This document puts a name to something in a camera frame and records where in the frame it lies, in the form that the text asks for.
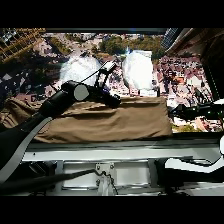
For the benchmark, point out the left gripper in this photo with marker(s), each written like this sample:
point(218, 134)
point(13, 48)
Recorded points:
point(108, 97)

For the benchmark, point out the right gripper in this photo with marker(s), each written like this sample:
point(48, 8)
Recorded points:
point(183, 112)

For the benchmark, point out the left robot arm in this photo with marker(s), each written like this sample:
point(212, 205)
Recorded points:
point(20, 140)

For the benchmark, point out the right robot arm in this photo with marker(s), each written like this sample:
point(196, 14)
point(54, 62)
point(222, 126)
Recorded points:
point(200, 166)

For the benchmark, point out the brown garment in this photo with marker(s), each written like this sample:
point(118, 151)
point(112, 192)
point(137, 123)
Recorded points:
point(110, 123)

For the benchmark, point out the silver frame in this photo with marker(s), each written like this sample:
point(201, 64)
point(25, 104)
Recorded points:
point(133, 156)

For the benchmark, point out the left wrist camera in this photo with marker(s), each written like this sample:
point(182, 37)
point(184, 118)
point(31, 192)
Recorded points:
point(106, 71)

